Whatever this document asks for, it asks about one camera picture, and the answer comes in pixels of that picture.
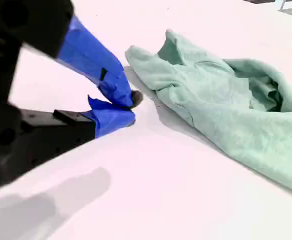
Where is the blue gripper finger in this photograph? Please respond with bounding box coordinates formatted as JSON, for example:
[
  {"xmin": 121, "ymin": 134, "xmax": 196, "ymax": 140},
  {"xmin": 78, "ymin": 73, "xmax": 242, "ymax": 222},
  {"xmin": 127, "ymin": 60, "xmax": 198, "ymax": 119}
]
[{"xmin": 0, "ymin": 0, "xmax": 144, "ymax": 110}]

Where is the black-blue gripper finger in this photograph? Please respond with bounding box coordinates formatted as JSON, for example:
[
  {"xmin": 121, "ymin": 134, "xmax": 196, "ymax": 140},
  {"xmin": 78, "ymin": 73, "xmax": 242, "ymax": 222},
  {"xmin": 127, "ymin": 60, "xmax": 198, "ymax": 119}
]
[{"xmin": 20, "ymin": 94, "xmax": 136, "ymax": 176}]

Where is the pale green T-shirt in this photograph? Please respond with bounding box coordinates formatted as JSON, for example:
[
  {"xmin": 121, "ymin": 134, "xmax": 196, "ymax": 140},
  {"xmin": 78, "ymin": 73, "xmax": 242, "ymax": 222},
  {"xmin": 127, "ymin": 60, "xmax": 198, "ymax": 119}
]
[{"xmin": 124, "ymin": 29, "xmax": 292, "ymax": 198}]

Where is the metal table corner bracket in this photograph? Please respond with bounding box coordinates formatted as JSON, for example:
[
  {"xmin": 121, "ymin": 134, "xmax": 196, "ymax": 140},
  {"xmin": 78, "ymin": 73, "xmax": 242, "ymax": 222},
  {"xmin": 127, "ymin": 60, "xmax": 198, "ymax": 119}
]
[{"xmin": 277, "ymin": 0, "xmax": 292, "ymax": 17}]

